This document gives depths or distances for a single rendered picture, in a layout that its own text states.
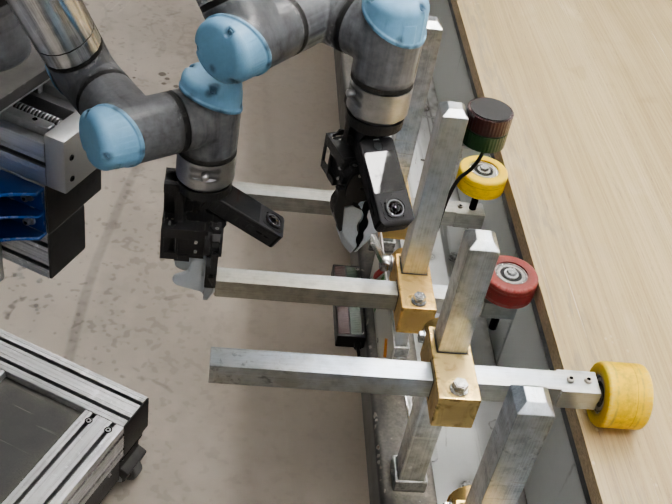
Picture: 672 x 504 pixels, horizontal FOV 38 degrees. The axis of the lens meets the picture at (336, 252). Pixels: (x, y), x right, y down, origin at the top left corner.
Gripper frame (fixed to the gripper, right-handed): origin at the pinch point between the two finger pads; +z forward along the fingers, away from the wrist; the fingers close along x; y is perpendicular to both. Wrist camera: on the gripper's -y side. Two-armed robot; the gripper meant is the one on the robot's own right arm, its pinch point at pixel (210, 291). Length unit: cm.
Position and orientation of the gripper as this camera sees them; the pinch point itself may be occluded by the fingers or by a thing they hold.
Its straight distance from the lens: 141.2
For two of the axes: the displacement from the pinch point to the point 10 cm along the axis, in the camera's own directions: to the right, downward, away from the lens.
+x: 0.4, 6.5, -7.6
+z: -1.5, 7.5, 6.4
